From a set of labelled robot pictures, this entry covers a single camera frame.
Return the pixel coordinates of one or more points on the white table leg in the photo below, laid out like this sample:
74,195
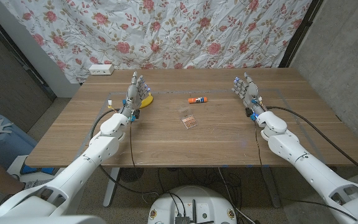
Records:
110,186

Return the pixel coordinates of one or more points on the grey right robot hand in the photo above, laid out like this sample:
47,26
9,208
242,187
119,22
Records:
249,91

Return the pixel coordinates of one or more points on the clear eyeshadow palette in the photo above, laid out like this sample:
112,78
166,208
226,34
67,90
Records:
190,122

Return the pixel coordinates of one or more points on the orange glue stick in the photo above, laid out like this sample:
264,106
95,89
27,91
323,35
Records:
197,100

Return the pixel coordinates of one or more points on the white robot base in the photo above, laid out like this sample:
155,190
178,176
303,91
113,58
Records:
194,202

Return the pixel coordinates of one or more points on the floral backdrop cloth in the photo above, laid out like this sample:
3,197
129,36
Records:
166,31

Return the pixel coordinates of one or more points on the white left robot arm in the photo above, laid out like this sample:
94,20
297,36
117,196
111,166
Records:
98,149

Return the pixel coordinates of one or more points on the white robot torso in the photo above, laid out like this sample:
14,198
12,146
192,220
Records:
42,220

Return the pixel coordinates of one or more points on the blue flat item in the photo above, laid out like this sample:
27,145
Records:
37,170

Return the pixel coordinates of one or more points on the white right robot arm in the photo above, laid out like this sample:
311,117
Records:
291,146

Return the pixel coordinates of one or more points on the white floor platform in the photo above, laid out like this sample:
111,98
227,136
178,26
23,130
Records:
17,163

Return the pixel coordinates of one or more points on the black base antenna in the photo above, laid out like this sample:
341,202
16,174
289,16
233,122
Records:
194,210

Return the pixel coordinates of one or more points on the white power strip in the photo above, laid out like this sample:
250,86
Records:
101,69

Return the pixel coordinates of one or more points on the blue storage bin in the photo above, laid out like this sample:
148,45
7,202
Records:
5,147

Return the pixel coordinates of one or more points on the black backdrop pole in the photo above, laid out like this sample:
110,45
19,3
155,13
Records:
300,31

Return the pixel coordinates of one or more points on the black wall trim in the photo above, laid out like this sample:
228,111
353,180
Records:
17,53

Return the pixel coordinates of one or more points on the grey table leg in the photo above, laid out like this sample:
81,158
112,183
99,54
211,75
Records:
272,189

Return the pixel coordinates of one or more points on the dark round floor fan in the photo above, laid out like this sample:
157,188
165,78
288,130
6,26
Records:
131,174

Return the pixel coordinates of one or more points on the yellow toy banana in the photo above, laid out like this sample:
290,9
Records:
148,101

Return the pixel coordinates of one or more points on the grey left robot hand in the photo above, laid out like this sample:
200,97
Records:
134,95

